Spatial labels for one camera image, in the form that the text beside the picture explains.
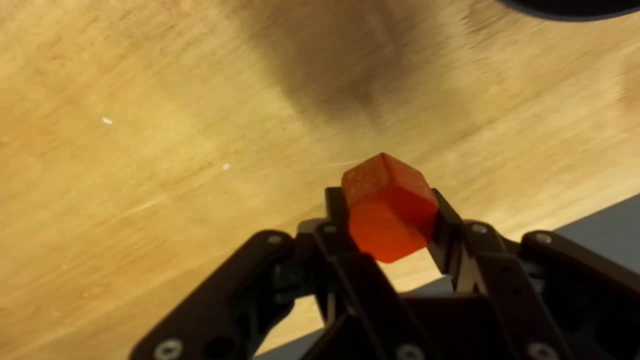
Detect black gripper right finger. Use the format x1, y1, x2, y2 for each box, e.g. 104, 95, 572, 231
427, 188, 640, 360

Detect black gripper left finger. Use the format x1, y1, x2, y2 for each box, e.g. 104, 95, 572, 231
129, 185, 436, 360

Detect orange hexagonal toy block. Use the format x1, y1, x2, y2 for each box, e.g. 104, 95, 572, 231
340, 150, 443, 266

